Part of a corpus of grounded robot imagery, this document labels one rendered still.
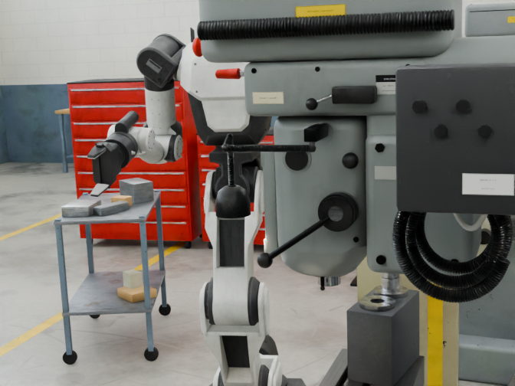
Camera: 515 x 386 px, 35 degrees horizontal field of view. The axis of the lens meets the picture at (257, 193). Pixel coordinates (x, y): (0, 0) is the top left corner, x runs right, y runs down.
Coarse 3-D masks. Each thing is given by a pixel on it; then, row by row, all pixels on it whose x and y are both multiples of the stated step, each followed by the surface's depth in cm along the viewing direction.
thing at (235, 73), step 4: (236, 68) 171; (216, 72) 173; (220, 72) 172; (224, 72) 172; (228, 72) 171; (232, 72) 171; (236, 72) 171; (240, 72) 171; (216, 76) 173; (220, 76) 172; (224, 76) 172; (228, 76) 172; (232, 76) 171; (236, 76) 171; (240, 76) 172
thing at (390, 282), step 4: (384, 276) 210; (388, 276) 209; (392, 276) 209; (396, 276) 209; (384, 280) 210; (388, 280) 209; (392, 280) 209; (396, 280) 209; (384, 284) 210; (388, 284) 209; (392, 284) 209; (396, 284) 210; (384, 288) 210; (388, 288) 210; (392, 288) 209; (396, 288) 210
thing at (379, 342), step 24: (360, 312) 200; (384, 312) 198; (408, 312) 207; (360, 336) 201; (384, 336) 198; (408, 336) 208; (360, 360) 202; (384, 360) 199; (408, 360) 209; (384, 384) 200
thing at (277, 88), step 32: (256, 64) 148; (288, 64) 146; (320, 64) 143; (352, 64) 142; (384, 64) 140; (416, 64) 138; (256, 96) 148; (288, 96) 146; (320, 96) 144; (384, 96) 141
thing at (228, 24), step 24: (216, 24) 144; (240, 24) 142; (264, 24) 140; (288, 24) 139; (312, 24) 138; (336, 24) 136; (360, 24) 135; (384, 24) 134; (408, 24) 132; (432, 24) 131
